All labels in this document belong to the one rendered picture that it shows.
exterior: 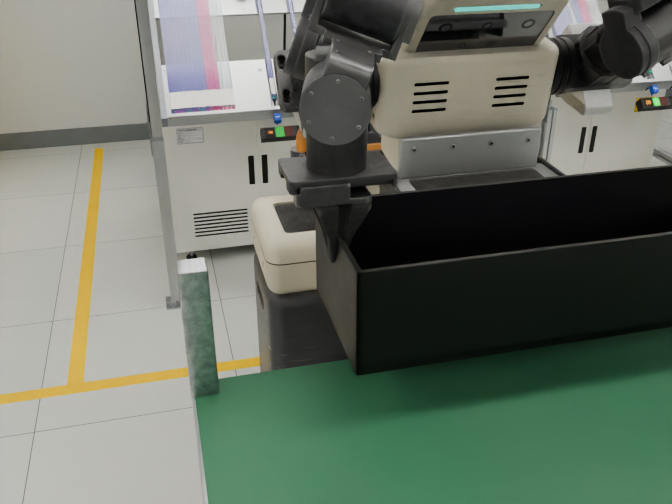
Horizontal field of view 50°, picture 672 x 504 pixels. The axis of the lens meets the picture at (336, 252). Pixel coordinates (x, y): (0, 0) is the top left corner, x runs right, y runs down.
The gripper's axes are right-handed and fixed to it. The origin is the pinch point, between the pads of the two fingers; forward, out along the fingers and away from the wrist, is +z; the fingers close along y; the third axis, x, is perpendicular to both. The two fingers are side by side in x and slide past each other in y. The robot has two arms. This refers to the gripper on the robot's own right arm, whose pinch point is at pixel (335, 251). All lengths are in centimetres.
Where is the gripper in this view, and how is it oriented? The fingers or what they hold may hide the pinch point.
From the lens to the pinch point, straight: 72.8
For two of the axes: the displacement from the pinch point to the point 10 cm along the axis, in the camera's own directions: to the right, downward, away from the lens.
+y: 9.7, -1.1, 2.2
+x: -2.4, -4.4, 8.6
